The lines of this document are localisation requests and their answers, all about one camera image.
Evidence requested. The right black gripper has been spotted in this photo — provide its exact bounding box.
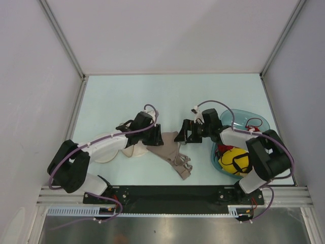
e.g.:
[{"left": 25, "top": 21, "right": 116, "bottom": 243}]
[{"left": 174, "top": 119, "right": 212, "bottom": 143}]

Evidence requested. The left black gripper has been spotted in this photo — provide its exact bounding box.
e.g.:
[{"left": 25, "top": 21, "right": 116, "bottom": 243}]
[{"left": 139, "top": 124, "right": 164, "bottom": 146}]

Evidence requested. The beige bra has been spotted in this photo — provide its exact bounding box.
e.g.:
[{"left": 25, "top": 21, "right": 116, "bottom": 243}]
[{"left": 147, "top": 132, "right": 192, "bottom": 180}]

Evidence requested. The white mesh laundry bag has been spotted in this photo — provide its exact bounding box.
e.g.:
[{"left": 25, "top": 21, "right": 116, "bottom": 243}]
[{"left": 91, "top": 135, "right": 148, "bottom": 163}]

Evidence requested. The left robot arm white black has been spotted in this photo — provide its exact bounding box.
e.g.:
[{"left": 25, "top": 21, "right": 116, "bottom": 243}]
[{"left": 47, "top": 110, "right": 164, "bottom": 203}]

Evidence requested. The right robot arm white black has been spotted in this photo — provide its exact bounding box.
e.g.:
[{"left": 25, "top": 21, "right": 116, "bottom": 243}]
[{"left": 174, "top": 109, "right": 295, "bottom": 204}]

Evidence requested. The red bra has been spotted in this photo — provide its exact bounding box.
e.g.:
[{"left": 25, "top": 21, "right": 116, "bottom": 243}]
[{"left": 218, "top": 124, "right": 261, "bottom": 151}]

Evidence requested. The yellow black bra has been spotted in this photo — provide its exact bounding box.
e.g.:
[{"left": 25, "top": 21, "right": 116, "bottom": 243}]
[{"left": 218, "top": 148, "right": 252, "bottom": 176}]

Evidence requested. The teal transparent plastic basin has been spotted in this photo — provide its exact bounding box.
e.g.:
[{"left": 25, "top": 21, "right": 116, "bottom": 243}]
[{"left": 211, "top": 109, "right": 270, "bottom": 180}]

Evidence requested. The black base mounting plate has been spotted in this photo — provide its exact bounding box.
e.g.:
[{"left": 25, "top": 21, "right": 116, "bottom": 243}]
[{"left": 83, "top": 185, "right": 265, "bottom": 215}]

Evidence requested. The aluminium frame rail front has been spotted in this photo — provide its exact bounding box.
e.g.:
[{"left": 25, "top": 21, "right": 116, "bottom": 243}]
[{"left": 37, "top": 186, "right": 313, "bottom": 208}]

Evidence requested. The white slotted cable duct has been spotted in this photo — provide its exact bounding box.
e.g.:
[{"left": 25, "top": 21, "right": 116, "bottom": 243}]
[{"left": 47, "top": 206, "right": 252, "bottom": 218}]

